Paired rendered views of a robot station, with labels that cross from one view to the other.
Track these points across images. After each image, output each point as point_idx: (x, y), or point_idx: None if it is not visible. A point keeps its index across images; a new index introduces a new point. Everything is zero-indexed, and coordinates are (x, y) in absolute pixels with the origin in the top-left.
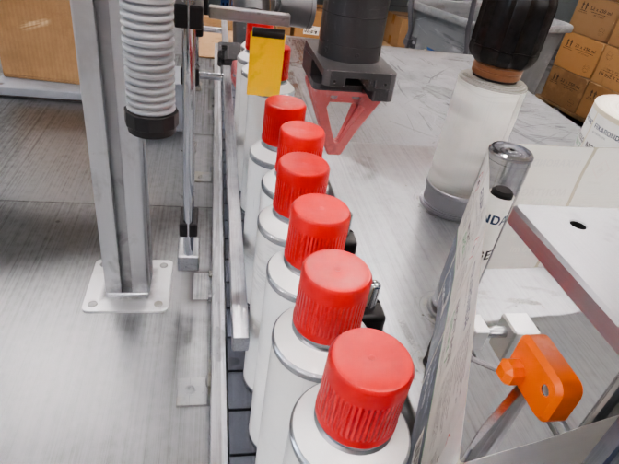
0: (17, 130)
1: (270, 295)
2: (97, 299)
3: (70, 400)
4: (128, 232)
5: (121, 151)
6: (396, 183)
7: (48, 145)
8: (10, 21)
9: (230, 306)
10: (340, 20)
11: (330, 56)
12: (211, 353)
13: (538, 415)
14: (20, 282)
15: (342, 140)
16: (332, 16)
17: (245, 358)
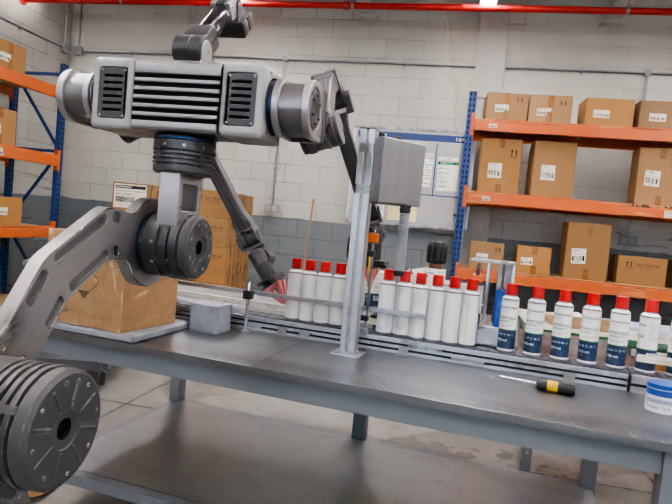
0: (193, 346)
1: (439, 293)
2: (353, 355)
3: (395, 363)
4: (358, 324)
5: (361, 294)
6: None
7: (219, 345)
8: (131, 295)
9: (411, 316)
10: (378, 250)
11: (376, 259)
12: (396, 345)
13: (481, 281)
14: (334, 360)
15: (372, 283)
16: (376, 249)
17: (415, 330)
